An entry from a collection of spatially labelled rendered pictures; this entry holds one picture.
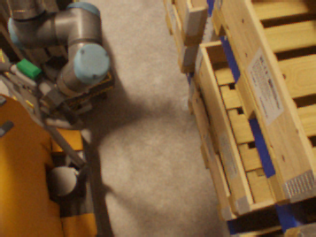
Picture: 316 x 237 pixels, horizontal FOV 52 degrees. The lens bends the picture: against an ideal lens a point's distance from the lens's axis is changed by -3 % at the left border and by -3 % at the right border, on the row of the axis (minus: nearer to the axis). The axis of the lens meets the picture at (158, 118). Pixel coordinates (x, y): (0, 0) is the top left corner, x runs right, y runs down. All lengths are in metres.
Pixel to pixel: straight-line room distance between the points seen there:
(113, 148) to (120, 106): 0.33
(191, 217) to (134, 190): 0.43
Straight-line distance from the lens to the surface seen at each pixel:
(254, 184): 1.67
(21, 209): 1.67
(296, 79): 1.25
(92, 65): 0.84
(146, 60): 2.71
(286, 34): 1.34
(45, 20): 0.92
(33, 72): 1.11
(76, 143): 2.15
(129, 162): 2.41
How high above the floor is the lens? 2.34
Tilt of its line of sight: 69 degrees down
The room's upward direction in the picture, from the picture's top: 2 degrees clockwise
